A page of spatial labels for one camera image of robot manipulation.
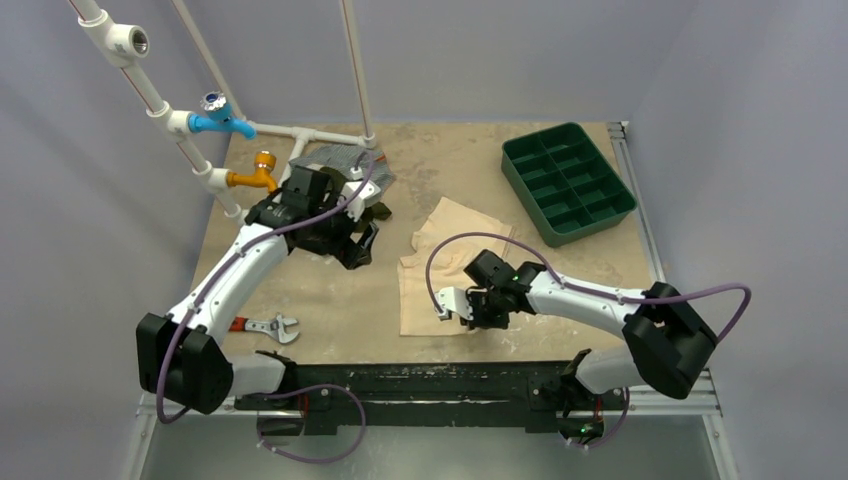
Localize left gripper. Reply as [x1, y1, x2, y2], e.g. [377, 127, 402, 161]
[308, 189, 376, 268]

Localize dark green underwear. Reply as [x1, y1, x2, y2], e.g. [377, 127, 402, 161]
[356, 202, 392, 233]

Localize beige underwear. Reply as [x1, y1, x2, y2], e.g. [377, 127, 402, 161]
[397, 197, 514, 336]

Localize striped grey underwear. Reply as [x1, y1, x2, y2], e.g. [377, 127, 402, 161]
[289, 144, 396, 191]

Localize green compartment tray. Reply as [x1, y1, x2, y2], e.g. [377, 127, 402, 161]
[501, 122, 638, 248]

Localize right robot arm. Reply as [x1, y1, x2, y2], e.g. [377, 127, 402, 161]
[453, 250, 718, 407]

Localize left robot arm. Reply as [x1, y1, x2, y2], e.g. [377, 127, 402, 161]
[135, 166, 380, 424]

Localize orange tap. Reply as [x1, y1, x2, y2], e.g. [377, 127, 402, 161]
[225, 151, 278, 194]

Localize blue tap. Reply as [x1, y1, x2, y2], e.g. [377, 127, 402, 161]
[187, 91, 258, 140]

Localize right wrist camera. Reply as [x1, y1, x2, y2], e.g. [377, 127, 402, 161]
[435, 287, 474, 322]

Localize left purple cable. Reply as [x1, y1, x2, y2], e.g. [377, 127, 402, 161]
[155, 150, 376, 425]

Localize purple cable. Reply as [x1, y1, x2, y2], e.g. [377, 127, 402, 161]
[155, 150, 376, 425]
[423, 231, 753, 346]

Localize adjustable wrench red handle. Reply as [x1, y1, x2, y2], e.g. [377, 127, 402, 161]
[229, 314, 300, 345]

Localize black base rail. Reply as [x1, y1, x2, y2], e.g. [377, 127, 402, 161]
[234, 361, 625, 438]

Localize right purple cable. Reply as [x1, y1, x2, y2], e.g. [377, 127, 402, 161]
[423, 231, 753, 346]

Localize white PVC pipe frame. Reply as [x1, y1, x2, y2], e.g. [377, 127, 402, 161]
[69, 1, 377, 222]

